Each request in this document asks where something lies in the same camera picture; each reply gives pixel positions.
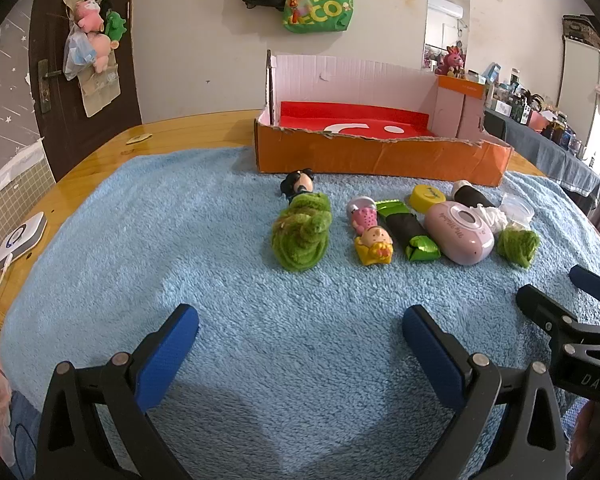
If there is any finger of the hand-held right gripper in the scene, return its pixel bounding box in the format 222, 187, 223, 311
569, 265, 600, 304
516, 284, 581, 346

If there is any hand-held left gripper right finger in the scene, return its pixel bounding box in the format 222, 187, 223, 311
401, 304, 568, 480

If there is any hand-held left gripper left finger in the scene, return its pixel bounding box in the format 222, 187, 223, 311
36, 303, 201, 480

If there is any small green knitted toy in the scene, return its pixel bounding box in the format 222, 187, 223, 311
496, 227, 541, 268

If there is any clear plastic container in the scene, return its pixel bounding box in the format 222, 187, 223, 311
499, 194, 536, 228

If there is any pink handheld device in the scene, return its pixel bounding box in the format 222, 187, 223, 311
424, 201, 496, 266

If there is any yellow doll figure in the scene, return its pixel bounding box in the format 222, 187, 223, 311
355, 226, 395, 266

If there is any green black roll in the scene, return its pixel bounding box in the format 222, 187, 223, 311
375, 200, 440, 262

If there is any black and white plush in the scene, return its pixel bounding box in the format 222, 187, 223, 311
451, 180, 510, 233

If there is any large green knitted toy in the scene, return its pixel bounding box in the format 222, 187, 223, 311
271, 192, 332, 273

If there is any black-haired doll figure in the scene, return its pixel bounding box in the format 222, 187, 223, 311
280, 169, 317, 206

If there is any orange cardboard box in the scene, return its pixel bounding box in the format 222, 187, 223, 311
252, 49, 515, 188

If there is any blue fleece blanket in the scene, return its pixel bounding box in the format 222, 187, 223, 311
0, 146, 600, 480

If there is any grey cloth covered side table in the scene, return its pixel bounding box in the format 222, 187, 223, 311
482, 107, 600, 201

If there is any blue denim clothing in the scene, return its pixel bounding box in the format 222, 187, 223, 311
7, 390, 43, 480

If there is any white charger device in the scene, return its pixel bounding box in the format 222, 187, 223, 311
0, 211, 47, 268

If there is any pink dragon plush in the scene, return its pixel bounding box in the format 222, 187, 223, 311
440, 45, 467, 78

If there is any clear plastic bag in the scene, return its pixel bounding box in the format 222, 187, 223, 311
62, 30, 98, 81

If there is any pink plush toy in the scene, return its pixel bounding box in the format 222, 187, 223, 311
87, 32, 118, 73
75, 0, 105, 31

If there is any green plush toy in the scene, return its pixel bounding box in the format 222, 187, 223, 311
104, 10, 127, 41

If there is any dark brown door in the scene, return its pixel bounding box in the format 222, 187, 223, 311
27, 0, 143, 183

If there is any metal door handle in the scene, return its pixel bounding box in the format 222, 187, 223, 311
37, 59, 61, 113

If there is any wall mirror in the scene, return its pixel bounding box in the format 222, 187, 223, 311
424, 0, 471, 73

